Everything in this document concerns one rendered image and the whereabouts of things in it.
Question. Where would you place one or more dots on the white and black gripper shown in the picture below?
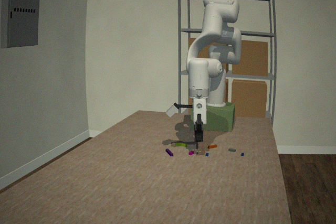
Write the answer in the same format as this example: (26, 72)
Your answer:
(199, 109)

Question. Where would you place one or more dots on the purple rod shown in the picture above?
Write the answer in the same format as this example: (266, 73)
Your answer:
(169, 152)

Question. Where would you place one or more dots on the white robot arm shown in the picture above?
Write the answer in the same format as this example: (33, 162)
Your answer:
(207, 76)

